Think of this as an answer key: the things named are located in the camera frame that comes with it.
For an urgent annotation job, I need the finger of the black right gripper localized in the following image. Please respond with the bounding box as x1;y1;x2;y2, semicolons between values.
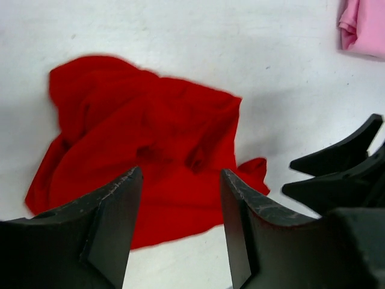
289;114;383;175
282;150;384;215

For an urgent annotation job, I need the folded pink t shirt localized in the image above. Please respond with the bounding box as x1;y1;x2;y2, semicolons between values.
338;0;384;59

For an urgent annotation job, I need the red t shirt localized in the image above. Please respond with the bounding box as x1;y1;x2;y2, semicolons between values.
25;55;269;249

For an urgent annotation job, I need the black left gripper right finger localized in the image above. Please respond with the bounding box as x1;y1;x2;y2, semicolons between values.
220;169;384;288

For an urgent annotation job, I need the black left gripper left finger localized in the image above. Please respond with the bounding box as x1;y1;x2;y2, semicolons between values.
1;167;143;288

